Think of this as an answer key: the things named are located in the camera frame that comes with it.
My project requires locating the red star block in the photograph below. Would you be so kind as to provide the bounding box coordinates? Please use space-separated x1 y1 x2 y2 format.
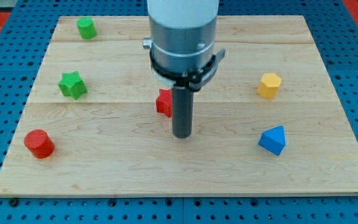
155 89 172 118

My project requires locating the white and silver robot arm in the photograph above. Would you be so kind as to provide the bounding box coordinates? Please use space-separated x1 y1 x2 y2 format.
143 0 226 91

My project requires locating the light wooden board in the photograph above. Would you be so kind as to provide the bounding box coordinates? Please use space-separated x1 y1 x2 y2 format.
0 16 358 198

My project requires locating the green star block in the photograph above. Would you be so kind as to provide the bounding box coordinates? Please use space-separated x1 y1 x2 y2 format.
58 71 88 100

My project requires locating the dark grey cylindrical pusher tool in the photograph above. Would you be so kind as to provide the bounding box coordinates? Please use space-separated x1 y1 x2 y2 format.
172 86 193 139

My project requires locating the yellow hexagon block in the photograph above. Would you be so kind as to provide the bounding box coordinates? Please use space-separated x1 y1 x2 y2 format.
257 73 282 98

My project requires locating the blue triangular prism block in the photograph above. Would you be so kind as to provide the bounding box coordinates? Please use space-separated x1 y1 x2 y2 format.
258 125 287 156

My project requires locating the green cylinder block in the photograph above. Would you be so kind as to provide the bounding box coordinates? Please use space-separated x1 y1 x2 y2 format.
76 17 97 39

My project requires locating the red cylinder block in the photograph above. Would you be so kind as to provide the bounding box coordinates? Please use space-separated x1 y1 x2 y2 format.
24 129 55 159

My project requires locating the black clamp ring with lever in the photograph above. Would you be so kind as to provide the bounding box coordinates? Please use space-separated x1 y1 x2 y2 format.
149 49 226 92

